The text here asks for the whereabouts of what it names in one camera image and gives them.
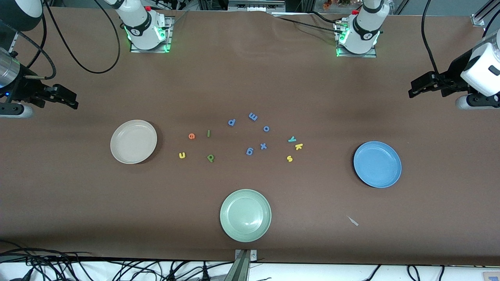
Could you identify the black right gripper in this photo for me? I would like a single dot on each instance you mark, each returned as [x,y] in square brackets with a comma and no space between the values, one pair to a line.
[20,86]

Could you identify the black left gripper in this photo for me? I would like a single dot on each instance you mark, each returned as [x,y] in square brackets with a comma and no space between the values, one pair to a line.
[454,76]

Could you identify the yellow foam letter k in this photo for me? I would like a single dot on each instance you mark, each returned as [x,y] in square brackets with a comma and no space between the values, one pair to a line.
[298,146]

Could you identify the green foam letter p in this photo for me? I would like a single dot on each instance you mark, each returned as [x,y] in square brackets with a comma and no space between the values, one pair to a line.
[210,157]

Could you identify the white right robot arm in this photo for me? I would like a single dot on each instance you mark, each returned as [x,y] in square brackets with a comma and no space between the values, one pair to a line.
[142,27]

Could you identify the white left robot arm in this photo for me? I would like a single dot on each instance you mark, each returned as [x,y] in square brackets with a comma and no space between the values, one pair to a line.
[365,31]

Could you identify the beige brown plate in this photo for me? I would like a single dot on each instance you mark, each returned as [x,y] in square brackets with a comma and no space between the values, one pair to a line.
[133,141]

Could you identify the blue plate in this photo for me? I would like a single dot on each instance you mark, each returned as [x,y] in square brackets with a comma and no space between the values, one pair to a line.
[377,164]

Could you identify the orange decorative object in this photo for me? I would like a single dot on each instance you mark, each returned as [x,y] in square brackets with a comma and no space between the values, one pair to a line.
[336,3]

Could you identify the blue foam letter m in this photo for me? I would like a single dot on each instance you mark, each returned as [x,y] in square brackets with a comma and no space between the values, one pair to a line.
[253,116]

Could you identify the brown table cover sheet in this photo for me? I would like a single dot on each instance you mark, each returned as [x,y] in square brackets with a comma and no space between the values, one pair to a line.
[250,78]

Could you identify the blue foam letter g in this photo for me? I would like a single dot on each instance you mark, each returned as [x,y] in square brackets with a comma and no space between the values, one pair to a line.
[249,151]

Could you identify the grey metal equipment box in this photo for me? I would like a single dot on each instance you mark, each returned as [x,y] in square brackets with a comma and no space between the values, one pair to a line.
[256,4]

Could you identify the green plate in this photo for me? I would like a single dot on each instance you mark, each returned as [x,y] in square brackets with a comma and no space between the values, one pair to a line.
[245,215]

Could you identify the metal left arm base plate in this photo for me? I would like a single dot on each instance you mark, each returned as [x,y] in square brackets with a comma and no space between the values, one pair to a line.
[373,54]

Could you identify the aluminium edge rail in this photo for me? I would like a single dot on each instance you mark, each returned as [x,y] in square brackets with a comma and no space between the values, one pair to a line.
[12,43]

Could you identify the aluminium corner bracket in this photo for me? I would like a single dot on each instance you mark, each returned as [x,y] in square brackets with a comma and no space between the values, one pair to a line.
[477,20]

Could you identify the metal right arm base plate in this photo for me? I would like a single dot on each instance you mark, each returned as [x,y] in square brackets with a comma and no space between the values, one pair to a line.
[166,39]

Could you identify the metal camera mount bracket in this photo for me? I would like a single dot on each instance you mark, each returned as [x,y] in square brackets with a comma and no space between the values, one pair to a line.
[244,255]

